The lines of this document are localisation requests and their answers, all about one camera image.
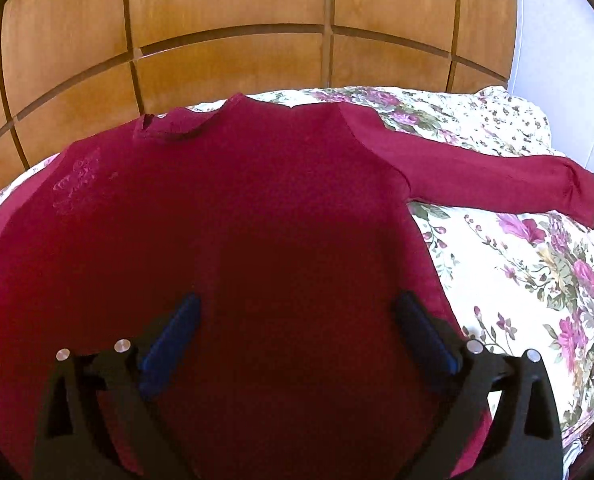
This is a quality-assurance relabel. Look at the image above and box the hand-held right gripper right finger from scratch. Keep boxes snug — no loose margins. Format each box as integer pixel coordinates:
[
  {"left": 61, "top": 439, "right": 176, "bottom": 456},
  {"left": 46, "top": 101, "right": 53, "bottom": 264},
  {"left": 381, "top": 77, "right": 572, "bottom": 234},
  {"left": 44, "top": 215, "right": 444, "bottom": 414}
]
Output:
[{"left": 391, "top": 290, "right": 563, "bottom": 480}]

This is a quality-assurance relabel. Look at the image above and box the small-print floral pillow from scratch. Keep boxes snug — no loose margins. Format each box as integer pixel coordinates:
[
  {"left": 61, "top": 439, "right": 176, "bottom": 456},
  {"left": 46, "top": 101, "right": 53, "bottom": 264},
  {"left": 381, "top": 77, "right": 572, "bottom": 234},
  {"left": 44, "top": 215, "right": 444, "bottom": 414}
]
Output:
[{"left": 472, "top": 86, "right": 553, "bottom": 161}]

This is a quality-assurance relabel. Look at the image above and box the dark red sweater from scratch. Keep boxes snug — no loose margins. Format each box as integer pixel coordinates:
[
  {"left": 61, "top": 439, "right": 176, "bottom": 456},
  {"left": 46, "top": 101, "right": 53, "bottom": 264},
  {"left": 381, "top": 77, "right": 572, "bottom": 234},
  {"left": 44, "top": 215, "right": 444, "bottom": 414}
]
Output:
[{"left": 0, "top": 91, "right": 594, "bottom": 480}]

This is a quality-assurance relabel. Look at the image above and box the floral bed sheet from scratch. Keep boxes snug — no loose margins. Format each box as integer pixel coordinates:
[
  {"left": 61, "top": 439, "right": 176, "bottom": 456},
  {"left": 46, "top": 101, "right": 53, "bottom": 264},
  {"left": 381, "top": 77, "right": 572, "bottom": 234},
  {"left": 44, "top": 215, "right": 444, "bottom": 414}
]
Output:
[{"left": 0, "top": 85, "right": 594, "bottom": 466}]

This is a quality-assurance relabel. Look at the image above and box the wooden headboard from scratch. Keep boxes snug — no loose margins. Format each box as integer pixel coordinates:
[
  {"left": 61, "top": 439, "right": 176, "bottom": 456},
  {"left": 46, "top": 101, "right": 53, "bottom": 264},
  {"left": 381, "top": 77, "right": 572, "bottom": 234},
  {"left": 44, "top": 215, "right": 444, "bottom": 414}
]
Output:
[{"left": 0, "top": 0, "right": 520, "bottom": 206}]

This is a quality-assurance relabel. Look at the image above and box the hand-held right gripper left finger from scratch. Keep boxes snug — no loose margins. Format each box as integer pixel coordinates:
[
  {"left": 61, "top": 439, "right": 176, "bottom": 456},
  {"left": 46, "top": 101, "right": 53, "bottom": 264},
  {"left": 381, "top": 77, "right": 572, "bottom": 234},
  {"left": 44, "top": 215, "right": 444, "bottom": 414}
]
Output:
[{"left": 31, "top": 292, "right": 203, "bottom": 480}]

